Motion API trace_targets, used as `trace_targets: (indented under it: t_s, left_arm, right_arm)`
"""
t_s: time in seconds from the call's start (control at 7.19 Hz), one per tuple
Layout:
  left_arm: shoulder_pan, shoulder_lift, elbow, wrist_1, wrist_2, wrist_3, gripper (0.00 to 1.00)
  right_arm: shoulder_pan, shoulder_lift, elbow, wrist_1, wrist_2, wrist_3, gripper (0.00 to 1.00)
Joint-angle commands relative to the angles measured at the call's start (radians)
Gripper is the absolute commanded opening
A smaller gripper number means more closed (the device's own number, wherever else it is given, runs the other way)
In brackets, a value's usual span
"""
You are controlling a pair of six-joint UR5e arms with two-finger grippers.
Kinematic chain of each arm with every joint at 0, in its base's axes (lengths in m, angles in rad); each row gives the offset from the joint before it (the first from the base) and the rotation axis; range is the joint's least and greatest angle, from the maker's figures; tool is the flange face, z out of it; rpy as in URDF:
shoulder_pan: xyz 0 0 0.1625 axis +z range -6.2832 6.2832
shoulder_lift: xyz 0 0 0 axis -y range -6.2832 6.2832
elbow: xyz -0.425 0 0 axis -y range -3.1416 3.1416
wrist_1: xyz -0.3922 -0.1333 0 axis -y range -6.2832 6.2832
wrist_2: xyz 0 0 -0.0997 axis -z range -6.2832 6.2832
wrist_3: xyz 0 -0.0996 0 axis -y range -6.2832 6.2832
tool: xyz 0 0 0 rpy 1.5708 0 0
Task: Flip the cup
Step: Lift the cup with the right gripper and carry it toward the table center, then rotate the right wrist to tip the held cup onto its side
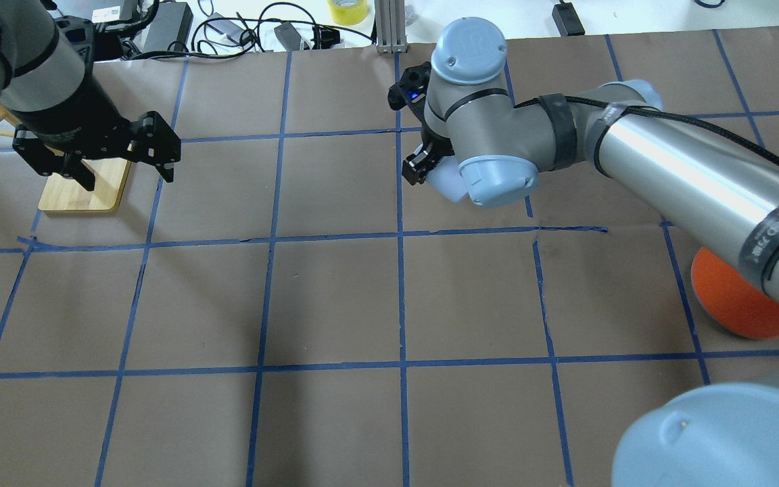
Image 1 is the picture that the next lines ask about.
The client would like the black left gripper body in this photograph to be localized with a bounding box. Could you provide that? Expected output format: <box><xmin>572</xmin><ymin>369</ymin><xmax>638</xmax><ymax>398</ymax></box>
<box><xmin>12</xmin><ymin>81</ymin><xmax>132</xmax><ymax>161</ymax></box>

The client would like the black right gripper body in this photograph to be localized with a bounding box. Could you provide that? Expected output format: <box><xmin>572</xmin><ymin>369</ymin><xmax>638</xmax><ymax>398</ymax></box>
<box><xmin>421</xmin><ymin>126</ymin><xmax>454</xmax><ymax>160</ymax></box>

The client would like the light blue plastic cup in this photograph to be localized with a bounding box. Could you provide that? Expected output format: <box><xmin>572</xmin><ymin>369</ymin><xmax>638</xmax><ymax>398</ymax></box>
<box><xmin>425</xmin><ymin>156</ymin><xmax>468</xmax><ymax>204</ymax></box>

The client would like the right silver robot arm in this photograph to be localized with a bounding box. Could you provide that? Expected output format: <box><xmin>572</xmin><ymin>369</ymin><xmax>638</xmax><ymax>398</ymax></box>
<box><xmin>387</xmin><ymin>18</ymin><xmax>779</xmax><ymax>486</ymax></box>

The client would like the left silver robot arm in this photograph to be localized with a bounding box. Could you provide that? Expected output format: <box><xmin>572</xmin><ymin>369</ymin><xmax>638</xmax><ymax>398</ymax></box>
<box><xmin>0</xmin><ymin>1</ymin><xmax>181</xmax><ymax>191</ymax></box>

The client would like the wooden cup stand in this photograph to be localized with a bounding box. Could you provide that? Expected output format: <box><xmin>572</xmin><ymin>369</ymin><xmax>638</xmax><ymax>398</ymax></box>
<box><xmin>0</xmin><ymin>104</ymin><xmax>132</xmax><ymax>214</ymax></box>

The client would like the black laptop charger brick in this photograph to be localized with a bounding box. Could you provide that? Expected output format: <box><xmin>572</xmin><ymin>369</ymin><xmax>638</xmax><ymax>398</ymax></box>
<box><xmin>140</xmin><ymin>2</ymin><xmax>193</xmax><ymax>52</ymax></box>

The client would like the yellow tape roll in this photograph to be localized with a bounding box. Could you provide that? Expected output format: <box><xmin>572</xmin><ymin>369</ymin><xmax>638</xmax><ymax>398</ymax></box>
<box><xmin>327</xmin><ymin>0</ymin><xmax>369</xmax><ymax>26</ymax></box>

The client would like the black power adapter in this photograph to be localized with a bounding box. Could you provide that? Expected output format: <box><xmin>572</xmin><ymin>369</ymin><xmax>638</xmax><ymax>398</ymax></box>
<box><xmin>551</xmin><ymin>1</ymin><xmax>586</xmax><ymax>37</ymax></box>

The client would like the orange can with silver lid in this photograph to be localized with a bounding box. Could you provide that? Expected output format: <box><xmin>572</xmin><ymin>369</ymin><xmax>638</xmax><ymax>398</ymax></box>
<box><xmin>690</xmin><ymin>247</ymin><xmax>779</xmax><ymax>340</ymax></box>

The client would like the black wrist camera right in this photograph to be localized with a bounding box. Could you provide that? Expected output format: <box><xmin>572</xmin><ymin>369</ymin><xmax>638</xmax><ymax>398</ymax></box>
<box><xmin>387</xmin><ymin>61</ymin><xmax>431</xmax><ymax>114</ymax></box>

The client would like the aluminium frame post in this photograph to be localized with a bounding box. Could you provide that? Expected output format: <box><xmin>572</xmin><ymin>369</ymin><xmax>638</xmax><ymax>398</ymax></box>
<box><xmin>373</xmin><ymin>0</ymin><xmax>408</xmax><ymax>53</ymax></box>

